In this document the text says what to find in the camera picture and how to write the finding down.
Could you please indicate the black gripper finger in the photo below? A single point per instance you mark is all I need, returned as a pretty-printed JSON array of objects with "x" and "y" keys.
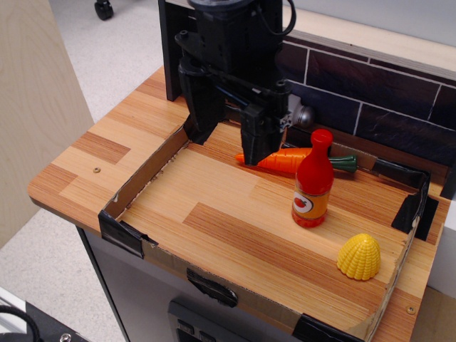
[
  {"x": 204, "y": 101},
  {"x": 262, "y": 131}
]

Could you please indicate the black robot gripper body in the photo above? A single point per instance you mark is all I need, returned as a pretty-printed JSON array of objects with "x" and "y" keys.
[{"x": 238, "y": 45}]

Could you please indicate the red hot sauce bottle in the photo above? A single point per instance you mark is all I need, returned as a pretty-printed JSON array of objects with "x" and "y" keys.
[{"x": 313, "y": 183}]

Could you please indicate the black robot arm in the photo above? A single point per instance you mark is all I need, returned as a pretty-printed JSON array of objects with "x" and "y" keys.
[{"x": 231, "y": 58}]

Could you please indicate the cardboard fence with black tape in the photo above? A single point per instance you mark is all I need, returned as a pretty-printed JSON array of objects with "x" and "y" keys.
[{"x": 229, "y": 232}]

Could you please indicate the orange toy carrot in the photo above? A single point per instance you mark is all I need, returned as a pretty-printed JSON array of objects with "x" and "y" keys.
[{"x": 288, "y": 160}]

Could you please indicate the black caster wheel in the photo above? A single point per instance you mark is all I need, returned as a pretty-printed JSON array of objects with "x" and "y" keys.
[{"x": 103, "y": 9}]

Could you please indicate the dark tiled backsplash shelf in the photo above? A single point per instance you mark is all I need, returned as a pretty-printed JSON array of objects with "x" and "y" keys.
[{"x": 388, "y": 105}]

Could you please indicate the yellow toy corn piece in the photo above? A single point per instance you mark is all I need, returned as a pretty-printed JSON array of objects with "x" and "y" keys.
[{"x": 359, "y": 258}]

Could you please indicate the light plywood panel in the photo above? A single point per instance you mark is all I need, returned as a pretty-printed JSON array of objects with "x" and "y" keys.
[{"x": 43, "y": 109}]

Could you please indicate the grey cabinet control panel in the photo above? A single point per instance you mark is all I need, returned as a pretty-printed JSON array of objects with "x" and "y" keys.
[{"x": 187, "y": 325}]

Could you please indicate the black metal base plate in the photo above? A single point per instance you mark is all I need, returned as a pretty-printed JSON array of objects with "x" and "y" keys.
[{"x": 51, "y": 329}]

